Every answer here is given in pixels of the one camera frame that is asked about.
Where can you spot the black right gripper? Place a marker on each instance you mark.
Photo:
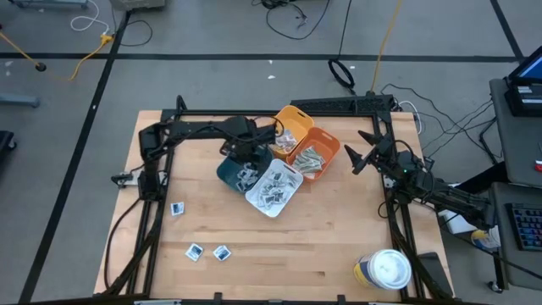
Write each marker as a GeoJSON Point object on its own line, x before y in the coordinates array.
{"type": "Point", "coordinates": [385, 154]}

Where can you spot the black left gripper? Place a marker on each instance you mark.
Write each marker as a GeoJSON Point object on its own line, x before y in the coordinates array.
{"type": "Point", "coordinates": [247, 140]}

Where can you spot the long green bandage wrapper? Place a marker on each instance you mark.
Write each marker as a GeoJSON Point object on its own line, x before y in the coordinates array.
{"type": "Point", "coordinates": [297, 163]}

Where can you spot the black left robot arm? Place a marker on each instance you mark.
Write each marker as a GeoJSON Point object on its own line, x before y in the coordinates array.
{"type": "Point", "coordinates": [190, 129]}

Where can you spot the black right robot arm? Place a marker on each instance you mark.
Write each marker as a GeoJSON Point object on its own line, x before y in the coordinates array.
{"type": "Point", "coordinates": [449, 195]}

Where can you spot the orange plastic bin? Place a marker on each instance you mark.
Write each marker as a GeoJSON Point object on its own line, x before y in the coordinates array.
{"type": "Point", "coordinates": [328, 142]}

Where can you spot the teal plastic bin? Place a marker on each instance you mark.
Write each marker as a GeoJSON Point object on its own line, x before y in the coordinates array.
{"type": "Point", "coordinates": [226, 173]}

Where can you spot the yellow plastic bin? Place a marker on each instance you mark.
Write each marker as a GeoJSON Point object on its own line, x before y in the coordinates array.
{"type": "Point", "coordinates": [296, 120]}

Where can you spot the white plastic bin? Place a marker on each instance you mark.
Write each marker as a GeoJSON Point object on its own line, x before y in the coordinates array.
{"type": "Point", "coordinates": [254, 197]}

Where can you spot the black perforated mounting beam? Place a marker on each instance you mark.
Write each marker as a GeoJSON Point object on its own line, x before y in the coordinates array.
{"type": "Point", "coordinates": [330, 103]}

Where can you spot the white cardboard box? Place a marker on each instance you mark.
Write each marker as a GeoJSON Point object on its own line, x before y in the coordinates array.
{"type": "Point", "coordinates": [455, 224]}

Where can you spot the white lidded container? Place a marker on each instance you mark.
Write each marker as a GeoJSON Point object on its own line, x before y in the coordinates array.
{"type": "Point", "coordinates": [383, 270]}

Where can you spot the black flat device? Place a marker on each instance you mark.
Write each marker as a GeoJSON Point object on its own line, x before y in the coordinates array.
{"type": "Point", "coordinates": [434, 271]}

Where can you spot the grey side desk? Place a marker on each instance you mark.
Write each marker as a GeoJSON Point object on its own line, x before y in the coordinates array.
{"type": "Point", "coordinates": [518, 269]}
{"type": "Point", "coordinates": [512, 144]}

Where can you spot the small wipes canister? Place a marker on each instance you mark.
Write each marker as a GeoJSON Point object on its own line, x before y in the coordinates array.
{"type": "Point", "coordinates": [487, 239]}

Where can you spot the black laptop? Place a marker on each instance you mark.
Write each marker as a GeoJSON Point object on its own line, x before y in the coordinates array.
{"type": "Point", "coordinates": [527, 99]}

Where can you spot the black backlit keyboard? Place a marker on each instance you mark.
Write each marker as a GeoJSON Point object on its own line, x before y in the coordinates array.
{"type": "Point", "coordinates": [527, 226]}

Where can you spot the grey metal floor foot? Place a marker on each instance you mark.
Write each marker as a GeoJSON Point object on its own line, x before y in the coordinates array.
{"type": "Point", "coordinates": [51, 3]}

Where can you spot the black caster base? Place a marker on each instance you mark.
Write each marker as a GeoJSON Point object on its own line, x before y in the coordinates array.
{"type": "Point", "coordinates": [6, 144]}

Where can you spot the metal table clamp bracket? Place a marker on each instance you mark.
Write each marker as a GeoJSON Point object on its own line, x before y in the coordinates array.
{"type": "Point", "coordinates": [125, 179]}

